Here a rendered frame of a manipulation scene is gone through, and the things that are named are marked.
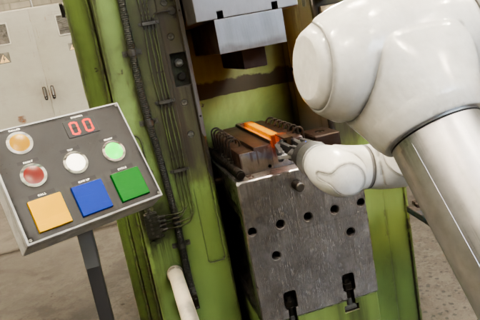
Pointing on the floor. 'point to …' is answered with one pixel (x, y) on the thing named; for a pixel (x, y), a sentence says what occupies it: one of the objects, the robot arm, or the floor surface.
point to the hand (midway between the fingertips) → (283, 142)
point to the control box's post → (96, 275)
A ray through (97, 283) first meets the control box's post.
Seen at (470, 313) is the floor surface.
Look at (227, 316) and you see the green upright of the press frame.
